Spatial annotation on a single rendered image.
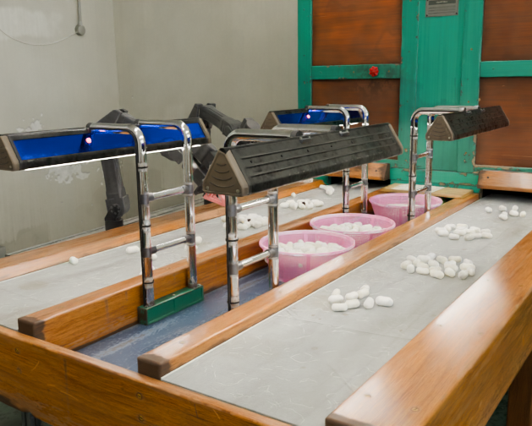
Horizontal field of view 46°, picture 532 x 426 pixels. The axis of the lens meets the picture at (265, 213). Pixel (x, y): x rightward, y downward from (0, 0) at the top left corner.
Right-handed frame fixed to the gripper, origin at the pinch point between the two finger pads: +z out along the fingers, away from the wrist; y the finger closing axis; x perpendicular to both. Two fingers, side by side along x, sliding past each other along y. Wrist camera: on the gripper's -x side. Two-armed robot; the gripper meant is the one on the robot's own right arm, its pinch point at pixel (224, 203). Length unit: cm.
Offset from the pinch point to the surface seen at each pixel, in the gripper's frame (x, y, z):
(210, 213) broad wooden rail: 11.7, 6.5, -5.0
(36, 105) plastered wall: 112, 82, -173
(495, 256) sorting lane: -49, 8, 70
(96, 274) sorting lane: 2, -59, 9
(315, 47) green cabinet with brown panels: -30, 90, -47
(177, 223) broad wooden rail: 11.8, -10.8, -4.7
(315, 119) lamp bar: -28.9, 34.8, -5.7
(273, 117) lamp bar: -29.4, 10.5, -8.1
